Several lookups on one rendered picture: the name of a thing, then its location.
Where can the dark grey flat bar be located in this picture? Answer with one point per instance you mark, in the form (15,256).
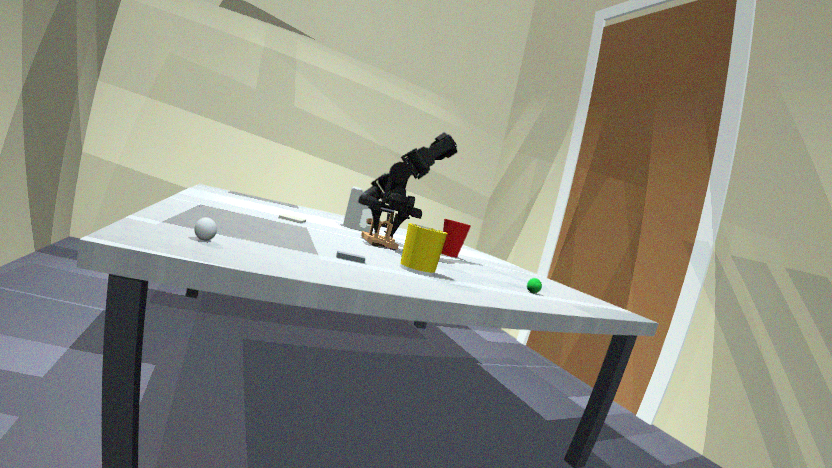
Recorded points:
(350,257)

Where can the yellow cup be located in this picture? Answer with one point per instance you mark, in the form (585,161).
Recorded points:
(422,249)

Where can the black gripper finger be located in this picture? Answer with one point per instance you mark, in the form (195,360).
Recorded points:
(398,219)
(376,217)

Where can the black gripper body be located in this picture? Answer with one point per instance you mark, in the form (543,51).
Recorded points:
(376,204)

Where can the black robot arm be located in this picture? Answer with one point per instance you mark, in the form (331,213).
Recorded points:
(418,161)

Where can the green ball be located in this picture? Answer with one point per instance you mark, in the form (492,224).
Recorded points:
(534,285)

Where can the red plastic cup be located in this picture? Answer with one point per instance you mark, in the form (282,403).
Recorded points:
(456,235)

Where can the grey ball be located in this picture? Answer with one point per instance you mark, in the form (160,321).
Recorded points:
(205,229)

